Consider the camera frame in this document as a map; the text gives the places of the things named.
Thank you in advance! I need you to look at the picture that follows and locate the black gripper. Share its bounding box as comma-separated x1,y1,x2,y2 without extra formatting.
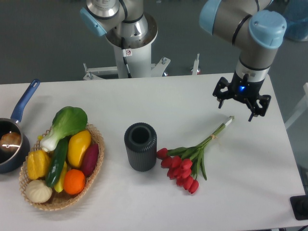
212,72,271,121

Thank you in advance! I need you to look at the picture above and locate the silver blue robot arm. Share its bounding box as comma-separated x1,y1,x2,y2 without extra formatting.
80,0,287,117

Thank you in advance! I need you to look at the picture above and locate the red tulip bouquet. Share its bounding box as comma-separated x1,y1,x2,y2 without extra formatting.
156,116,234,194

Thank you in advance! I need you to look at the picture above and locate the dark grey ribbed vase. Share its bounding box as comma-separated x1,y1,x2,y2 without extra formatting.
124,122,157,172

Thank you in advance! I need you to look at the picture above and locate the black device at edge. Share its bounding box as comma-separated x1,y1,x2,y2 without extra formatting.
290,195,308,220

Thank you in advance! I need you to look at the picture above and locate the purple sweet potato toy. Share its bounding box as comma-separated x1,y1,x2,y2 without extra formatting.
80,143,99,177

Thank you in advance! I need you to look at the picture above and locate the yellow mango toy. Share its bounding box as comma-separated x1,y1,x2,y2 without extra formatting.
67,130,91,168

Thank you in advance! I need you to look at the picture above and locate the green bok choy toy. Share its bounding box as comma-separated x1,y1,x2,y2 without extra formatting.
40,106,88,152

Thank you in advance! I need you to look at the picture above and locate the orange toy fruit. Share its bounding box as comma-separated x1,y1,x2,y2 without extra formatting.
64,169,85,195

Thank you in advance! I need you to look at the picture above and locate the green cucumber toy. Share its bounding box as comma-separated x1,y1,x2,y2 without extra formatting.
45,138,68,188

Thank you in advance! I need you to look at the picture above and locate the yellow banana toy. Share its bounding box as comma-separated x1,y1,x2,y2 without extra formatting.
54,162,68,193

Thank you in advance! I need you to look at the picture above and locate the woven wicker basket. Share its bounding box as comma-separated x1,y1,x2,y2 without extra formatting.
19,124,104,211

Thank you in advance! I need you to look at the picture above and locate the yellow bell pepper toy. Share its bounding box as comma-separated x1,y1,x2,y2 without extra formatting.
27,150,51,180

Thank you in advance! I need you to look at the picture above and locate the white steamed bun toy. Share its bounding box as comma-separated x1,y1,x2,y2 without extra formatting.
25,180,52,203

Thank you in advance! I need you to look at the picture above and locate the blue saucepan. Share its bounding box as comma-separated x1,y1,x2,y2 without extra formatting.
0,79,40,174

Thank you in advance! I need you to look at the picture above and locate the brown food in pan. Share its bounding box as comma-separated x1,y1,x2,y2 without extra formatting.
0,132,21,153

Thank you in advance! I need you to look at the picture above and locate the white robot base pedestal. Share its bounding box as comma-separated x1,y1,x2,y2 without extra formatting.
80,8,171,80

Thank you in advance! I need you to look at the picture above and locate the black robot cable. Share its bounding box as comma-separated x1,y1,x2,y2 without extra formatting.
121,37,132,78

